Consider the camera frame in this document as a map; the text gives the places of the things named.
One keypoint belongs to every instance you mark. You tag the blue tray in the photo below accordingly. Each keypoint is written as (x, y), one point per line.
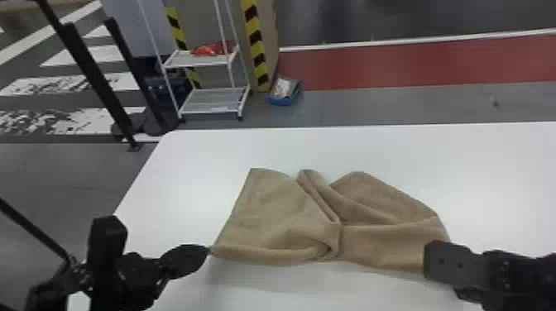
(284, 92)

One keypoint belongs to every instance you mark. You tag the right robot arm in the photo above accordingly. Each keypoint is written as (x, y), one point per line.
(549, 282)

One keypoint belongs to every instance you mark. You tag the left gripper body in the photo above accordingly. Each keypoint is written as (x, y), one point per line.
(139, 275)

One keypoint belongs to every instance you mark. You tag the beige towel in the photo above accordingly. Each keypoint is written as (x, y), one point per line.
(282, 217)

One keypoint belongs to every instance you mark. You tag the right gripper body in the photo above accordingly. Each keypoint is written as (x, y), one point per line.
(510, 278)

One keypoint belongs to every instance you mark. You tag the yellow black striped post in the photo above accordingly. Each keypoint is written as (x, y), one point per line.
(256, 43)
(182, 39)

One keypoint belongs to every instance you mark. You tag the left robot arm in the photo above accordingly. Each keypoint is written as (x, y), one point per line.
(56, 291)

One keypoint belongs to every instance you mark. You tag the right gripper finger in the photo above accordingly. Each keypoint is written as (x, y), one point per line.
(451, 265)

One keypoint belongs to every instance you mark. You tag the red snack packet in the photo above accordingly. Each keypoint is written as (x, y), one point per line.
(204, 50)

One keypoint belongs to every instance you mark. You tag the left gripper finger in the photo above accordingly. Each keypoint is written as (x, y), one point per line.
(184, 259)

